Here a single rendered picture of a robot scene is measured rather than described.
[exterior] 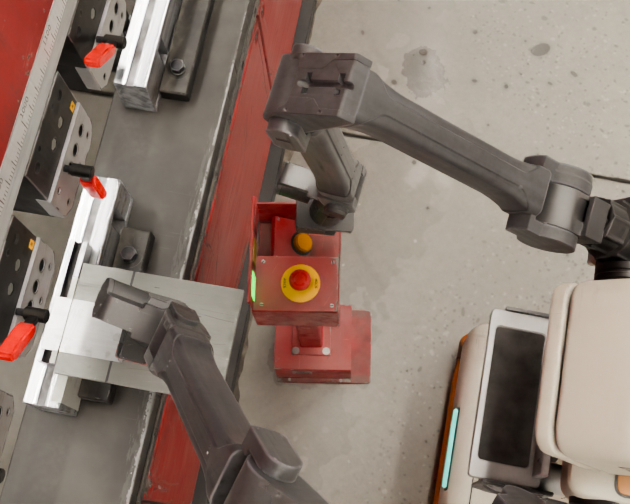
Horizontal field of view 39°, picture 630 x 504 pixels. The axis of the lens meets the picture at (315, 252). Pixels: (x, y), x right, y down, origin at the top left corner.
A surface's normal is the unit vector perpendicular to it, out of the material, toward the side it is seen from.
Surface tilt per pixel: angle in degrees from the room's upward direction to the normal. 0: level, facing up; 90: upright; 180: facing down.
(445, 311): 0
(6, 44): 90
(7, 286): 90
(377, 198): 0
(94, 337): 0
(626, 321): 42
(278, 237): 35
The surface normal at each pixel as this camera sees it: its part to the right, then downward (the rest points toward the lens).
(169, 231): -0.04, -0.31
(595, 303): -0.69, -0.35
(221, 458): -0.83, -0.35
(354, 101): 0.52, 0.03
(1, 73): 0.98, 0.16
